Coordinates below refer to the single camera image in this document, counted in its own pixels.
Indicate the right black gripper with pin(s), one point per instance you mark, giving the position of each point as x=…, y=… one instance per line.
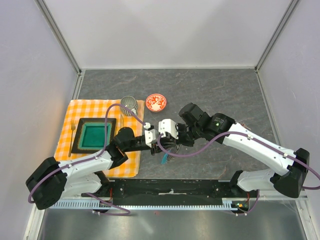
x=179, y=126

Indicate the silver fork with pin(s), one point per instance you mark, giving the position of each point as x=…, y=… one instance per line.
x=72, y=127

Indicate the red white patterned bowl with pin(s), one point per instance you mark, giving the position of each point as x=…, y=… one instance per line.
x=156, y=102

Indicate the silver knife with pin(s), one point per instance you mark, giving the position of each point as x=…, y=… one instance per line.
x=121, y=121

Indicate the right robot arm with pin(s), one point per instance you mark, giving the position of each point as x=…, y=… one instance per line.
x=286, y=170

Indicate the black teal square plate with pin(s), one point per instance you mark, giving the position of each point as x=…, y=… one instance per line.
x=90, y=135

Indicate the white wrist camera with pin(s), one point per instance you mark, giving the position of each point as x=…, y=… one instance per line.
x=151, y=134
x=168, y=128

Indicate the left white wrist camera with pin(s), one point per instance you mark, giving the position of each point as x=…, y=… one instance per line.
x=151, y=134

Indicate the orange checkered cloth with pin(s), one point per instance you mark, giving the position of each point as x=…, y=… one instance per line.
x=96, y=108

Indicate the grey striped mug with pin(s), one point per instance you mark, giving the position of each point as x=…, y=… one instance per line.
x=129, y=102

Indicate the slotted cable duct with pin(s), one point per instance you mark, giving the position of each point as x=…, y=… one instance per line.
x=91, y=204

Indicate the red tag key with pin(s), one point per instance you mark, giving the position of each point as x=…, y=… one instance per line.
x=245, y=126

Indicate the blue tag keyring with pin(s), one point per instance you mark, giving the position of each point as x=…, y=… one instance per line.
x=167, y=158

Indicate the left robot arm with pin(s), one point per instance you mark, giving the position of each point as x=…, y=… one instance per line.
x=54, y=180

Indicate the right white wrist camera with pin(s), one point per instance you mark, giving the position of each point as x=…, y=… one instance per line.
x=168, y=128

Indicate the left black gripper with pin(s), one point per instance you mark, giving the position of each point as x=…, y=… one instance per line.
x=164, y=140

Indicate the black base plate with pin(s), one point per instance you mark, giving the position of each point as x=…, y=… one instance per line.
x=169, y=192

